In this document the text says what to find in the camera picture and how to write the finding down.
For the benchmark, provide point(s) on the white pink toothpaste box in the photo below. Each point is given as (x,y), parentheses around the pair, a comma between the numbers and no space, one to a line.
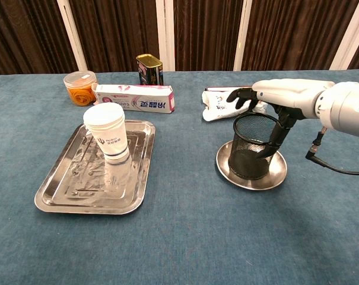
(137,101)

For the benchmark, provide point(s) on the white frame post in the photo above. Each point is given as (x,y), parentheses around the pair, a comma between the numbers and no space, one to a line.
(72,35)
(349,35)
(242,35)
(165,35)

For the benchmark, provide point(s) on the rectangular steel tray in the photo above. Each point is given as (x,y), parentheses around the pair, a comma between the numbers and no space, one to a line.
(78,184)

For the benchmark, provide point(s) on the dark brown pleated curtain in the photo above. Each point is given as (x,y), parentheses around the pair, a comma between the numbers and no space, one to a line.
(120,29)

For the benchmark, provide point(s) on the clear jar orange contents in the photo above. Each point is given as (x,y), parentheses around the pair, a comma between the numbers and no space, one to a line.
(78,89)

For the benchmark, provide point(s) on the blue felt table cover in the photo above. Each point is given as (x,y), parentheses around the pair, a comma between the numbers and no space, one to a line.
(179,237)

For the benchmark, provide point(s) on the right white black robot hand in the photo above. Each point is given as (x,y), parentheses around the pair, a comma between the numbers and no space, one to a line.
(286,92)

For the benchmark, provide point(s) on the white printed snack bag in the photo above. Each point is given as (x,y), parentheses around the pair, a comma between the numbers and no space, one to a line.
(217,107)

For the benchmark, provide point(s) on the round steel plate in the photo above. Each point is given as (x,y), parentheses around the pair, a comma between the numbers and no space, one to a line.
(256,184)

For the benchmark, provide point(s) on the black cup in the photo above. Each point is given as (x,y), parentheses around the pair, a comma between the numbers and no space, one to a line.
(247,160)

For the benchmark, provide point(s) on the black gold tin can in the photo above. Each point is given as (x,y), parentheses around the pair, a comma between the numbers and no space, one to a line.
(149,71)

